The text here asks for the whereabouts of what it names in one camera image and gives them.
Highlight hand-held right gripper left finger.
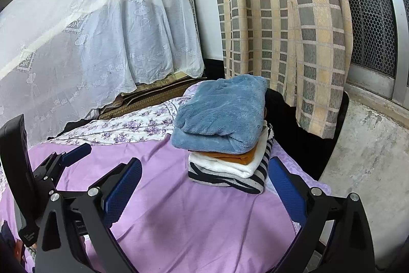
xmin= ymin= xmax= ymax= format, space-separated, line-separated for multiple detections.
xmin=33 ymin=157 xmax=143 ymax=273

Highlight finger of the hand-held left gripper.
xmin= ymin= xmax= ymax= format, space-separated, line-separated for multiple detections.
xmin=32 ymin=143 xmax=94 ymax=193

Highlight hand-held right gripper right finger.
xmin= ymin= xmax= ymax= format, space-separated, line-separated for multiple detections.
xmin=268 ymin=156 xmax=375 ymax=273

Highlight blue fleece jacket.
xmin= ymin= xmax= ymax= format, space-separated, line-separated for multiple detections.
xmin=170 ymin=75 xmax=269 ymax=155

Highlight black white striped garment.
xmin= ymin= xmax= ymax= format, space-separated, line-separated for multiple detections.
xmin=187 ymin=137 xmax=276 ymax=195

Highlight orange folded garment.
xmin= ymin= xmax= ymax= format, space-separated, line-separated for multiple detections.
xmin=195 ymin=147 xmax=258 ymax=166

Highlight white folded garment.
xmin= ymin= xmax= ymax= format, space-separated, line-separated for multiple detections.
xmin=188 ymin=124 xmax=275 ymax=179

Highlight white purple floral bedsheet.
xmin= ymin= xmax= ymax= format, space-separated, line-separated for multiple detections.
xmin=46 ymin=81 xmax=199 ymax=146

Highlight dark navy folded cloth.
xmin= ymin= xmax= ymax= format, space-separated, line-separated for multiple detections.
xmin=0 ymin=220 xmax=16 ymax=262

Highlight pink purple blanket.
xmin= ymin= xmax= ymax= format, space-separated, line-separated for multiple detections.
xmin=0 ymin=129 xmax=331 ymax=273

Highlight brown woven mats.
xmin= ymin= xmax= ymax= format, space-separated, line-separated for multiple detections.
xmin=99 ymin=73 xmax=205 ymax=120

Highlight white lace cloth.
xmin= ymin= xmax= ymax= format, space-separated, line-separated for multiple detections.
xmin=0 ymin=0 xmax=205 ymax=149

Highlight beige grey checked curtain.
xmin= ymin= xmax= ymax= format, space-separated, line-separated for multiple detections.
xmin=209 ymin=0 xmax=354 ymax=139

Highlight metal mesh window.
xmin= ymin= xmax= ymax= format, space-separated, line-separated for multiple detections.
xmin=332 ymin=0 xmax=409 ymax=101

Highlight grey slotted metal post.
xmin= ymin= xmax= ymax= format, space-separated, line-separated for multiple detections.
xmin=184 ymin=0 xmax=202 ymax=69

